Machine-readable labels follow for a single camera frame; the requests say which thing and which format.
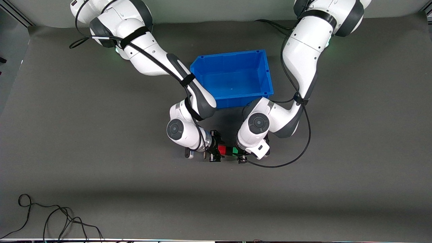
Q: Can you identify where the grey metal frame rail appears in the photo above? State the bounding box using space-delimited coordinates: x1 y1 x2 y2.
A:
418 7 432 25
0 0 35 27

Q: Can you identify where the blue plastic bin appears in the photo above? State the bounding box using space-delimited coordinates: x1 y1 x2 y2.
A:
190 50 274 109

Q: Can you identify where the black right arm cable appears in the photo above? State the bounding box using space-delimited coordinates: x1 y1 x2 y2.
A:
69 0 208 152

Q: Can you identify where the loose black cable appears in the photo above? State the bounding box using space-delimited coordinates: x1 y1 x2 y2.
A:
0 194 103 242

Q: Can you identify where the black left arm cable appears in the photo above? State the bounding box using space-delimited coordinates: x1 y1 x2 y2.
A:
241 19 312 168

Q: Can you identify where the grey table mat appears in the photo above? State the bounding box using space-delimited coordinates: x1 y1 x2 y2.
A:
0 13 432 241

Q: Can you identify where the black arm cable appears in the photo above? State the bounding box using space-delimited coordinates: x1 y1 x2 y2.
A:
69 0 208 152
241 19 312 168

